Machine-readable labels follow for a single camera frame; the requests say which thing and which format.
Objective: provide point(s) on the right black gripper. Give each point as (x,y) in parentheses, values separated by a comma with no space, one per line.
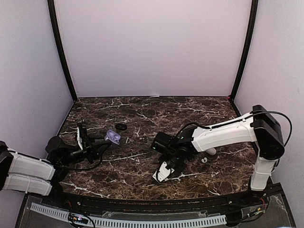
(180,169)

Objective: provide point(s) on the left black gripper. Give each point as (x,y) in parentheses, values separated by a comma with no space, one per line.
(91,148)

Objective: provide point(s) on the purple charging case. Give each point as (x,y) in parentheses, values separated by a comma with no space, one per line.
(113,137)

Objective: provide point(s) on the black earbud charging case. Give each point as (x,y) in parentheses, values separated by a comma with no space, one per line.
(121,126)

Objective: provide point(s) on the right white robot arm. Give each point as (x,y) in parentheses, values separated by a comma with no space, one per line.
(258,126)

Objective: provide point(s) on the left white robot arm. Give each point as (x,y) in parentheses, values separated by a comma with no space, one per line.
(25,173)

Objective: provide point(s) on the white charging case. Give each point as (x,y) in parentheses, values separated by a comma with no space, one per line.
(211,151)

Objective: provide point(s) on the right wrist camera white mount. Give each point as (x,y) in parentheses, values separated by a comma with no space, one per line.
(163,172)

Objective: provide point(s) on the white slotted cable duct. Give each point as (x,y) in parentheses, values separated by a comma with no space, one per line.
(128,220)

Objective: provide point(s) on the left black frame post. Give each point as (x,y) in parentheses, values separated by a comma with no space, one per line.
(60,49)

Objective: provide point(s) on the black frame post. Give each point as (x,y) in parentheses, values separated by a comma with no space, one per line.
(245,51)
(60,49)

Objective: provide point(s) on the right black frame post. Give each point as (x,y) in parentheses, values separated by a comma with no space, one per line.
(245,51)

